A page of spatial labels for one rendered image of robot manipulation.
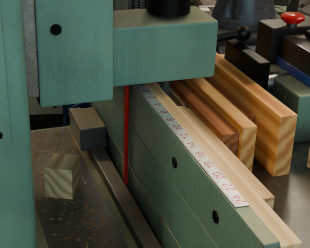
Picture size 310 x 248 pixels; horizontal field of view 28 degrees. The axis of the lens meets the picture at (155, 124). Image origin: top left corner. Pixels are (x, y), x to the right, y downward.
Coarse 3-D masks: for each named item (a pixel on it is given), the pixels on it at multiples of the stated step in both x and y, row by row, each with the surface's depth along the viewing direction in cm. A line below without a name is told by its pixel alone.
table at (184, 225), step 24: (120, 120) 80; (120, 144) 82; (144, 144) 72; (144, 168) 73; (264, 168) 67; (168, 192) 65; (288, 192) 63; (168, 216) 66; (192, 216) 59; (288, 216) 59; (192, 240) 60
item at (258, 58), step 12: (228, 48) 77; (240, 48) 74; (228, 60) 77; (240, 60) 74; (252, 60) 71; (264, 60) 71; (252, 72) 71; (264, 72) 70; (276, 72) 76; (288, 72) 77; (264, 84) 71
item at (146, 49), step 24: (120, 24) 68; (144, 24) 68; (168, 24) 69; (192, 24) 70; (216, 24) 71; (120, 48) 68; (144, 48) 69; (168, 48) 70; (192, 48) 71; (120, 72) 69; (144, 72) 70; (168, 72) 71; (192, 72) 72
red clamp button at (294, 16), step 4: (284, 12) 78; (288, 12) 78; (292, 12) 78; (296, 12) 78; (284, 16) 77; (288, 16) 77; (292, 16) 77; (296, 16) 77; (300, 16) 77; (304, 16) 78; (284, 20) 77; (288, 20) 77; (292, 20) 77; (296, 20) 77; (300, 20) 77; (304, 20) 78
